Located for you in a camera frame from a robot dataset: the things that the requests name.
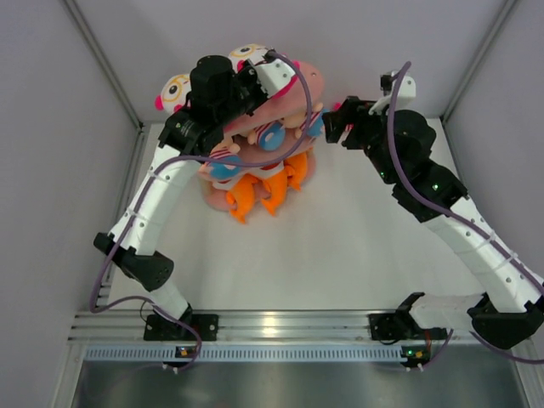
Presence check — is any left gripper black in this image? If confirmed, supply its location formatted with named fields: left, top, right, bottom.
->
left=214, top=59, right=270, bottom=128

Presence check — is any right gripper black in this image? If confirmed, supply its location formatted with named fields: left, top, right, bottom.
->
left=323, top=97, right=401, bottom=185

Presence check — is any boy doll black hair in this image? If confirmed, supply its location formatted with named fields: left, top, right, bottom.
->
left=283, top=102, right=333, bottom=139

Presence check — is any white pink doll back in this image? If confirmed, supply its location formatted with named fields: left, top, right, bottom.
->
left=332, top=102, right=354, bottom=132

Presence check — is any white pink doll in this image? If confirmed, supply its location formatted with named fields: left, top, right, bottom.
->
left=155, top=74, right=191, bottom=115
left=228, top=43, right=270, bottom=68
left=332, top=102, right=354, bottom=132

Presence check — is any boy doll striped shirt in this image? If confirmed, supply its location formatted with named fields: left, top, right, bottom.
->
left=246, top=122, right=286, bottom=151

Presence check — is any orange shrimp plush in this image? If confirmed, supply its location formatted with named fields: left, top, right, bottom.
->
left=261, top=152, right=309, bottom=216
left=225, top=174, right=264, bottom=224

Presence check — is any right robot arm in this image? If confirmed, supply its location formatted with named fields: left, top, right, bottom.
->
left=323, top=97, right=543, bottom=350

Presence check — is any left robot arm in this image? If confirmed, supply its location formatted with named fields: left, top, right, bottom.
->
left=93, top=51, right=296, bottom=340

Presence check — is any pink three-tier toy shelf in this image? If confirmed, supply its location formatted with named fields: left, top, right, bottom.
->
left=199, top=62, right=325, bottom=213

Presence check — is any white pink doll on shelf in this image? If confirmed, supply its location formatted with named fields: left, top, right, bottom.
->
left=155, top=74, right=191, bottom=115

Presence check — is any boy doll on middle shelf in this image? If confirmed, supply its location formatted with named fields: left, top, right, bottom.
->
left=197, top=141, right=241, bottom=181

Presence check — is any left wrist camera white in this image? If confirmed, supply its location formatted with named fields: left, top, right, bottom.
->
left=255, top=52, right=300, bottom=99

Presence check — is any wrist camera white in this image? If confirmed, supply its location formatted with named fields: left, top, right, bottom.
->
left=255, top=52, right=300, bottom=99
left=369, top=71, right=417, bottom=116

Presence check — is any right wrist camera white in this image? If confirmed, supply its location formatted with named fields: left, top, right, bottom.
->
left=369, top=71, right=417, bottom=116

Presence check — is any aluminium left frame rail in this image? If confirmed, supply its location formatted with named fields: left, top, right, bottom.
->
left=88, top=122, right=149, bottom=314

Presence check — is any aluminium frame rail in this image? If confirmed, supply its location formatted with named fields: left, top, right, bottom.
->
left=88, top=122, right=149, bottom=314
left=67, top=309, right=531, bottom=342

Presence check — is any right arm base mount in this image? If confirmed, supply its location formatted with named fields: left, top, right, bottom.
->
left=368, top=312, right=448, bottom=343

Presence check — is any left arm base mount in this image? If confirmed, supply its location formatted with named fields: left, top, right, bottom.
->
left=143, top=312, right=220, bottom=342

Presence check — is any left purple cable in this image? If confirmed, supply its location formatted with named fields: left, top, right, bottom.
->
left=88, top=50, right=324, bottom=371

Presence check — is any aluminium front frame rail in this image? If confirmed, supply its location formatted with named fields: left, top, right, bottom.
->
left=67, top=309, right=531, bottom=342

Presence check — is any white slotted cable duct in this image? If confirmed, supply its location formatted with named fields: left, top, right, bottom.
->
left=84, top=344, right=425, bottom=363

